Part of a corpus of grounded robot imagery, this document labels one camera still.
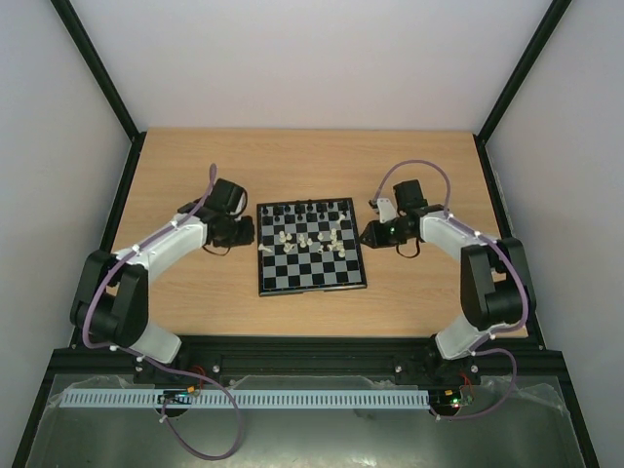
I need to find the black grey chessboard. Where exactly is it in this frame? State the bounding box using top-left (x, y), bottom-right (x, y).
top-left (256, 198), bottom-right (368, 297)

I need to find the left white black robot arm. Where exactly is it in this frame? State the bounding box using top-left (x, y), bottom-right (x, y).
top-left (70, 177), bottom-right (254, 365)

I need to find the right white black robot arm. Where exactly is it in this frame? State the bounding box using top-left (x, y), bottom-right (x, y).
top-left (360, 179), bottom-right (536, 382)

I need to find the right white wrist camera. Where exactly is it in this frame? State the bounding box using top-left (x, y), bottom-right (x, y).
top-left (370, 197), bottom-right (398, 224)

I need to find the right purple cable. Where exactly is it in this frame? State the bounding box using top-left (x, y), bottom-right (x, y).
top-left (374, 159), bottom-right (529, 421)

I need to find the purple cable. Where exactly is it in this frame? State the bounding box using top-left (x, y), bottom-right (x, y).
top-left (374, 159), bottom-right (529, 421)
top-left (81, 163), bottom-right (243, 460)

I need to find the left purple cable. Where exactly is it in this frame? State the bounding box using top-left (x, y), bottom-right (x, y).
top-left (81, 163), bottom-right (243, 460)

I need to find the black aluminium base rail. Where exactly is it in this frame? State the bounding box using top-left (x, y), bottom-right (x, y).
top-left (48, 334), bottom-right (566, 386)

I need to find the white slotted cable duct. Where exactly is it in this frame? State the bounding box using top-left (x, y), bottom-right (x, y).
top-left (59, 389), bottom-right (430, 410)

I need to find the right black frame post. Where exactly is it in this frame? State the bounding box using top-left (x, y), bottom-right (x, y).
top-left (476, 0), bottom-right (572, 142)

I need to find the black frame post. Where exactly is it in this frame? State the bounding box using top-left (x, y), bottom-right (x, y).
top-left (50, 0), bottom-right (147, 142)
top-left (476, 0), bottom-right (572, 142)

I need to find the left black frame post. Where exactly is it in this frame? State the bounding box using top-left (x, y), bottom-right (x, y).
top-left (50, 0), bottom-right (147, 142)

